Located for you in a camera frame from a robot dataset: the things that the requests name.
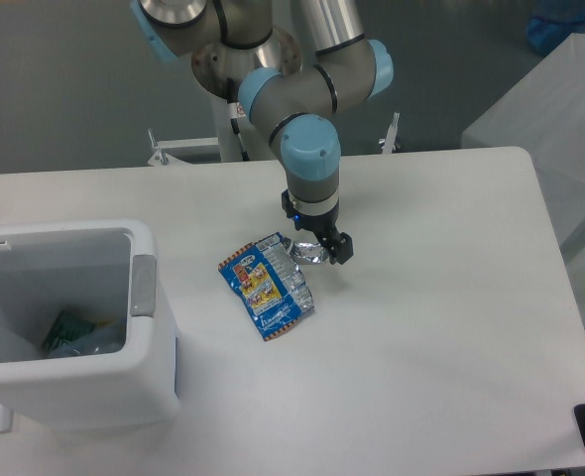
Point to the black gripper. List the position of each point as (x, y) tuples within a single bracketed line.
[(339, 245)]

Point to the blue foil snack wrapper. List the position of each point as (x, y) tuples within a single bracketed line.
[(267, 276)]

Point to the clear crushed plastic bottle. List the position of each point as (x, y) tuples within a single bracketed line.
[(103, 340)]

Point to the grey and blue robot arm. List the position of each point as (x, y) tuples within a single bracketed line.
[(290, 111)]

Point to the white plastic trash can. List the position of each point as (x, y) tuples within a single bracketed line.
[(99, 270)]

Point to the green packet in bin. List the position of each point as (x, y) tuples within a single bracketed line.
[(66, 328)]

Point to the blue cloth item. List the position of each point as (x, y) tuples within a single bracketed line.
[(551, 22)]

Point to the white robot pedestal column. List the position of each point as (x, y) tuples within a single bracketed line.
[(238, 139)]

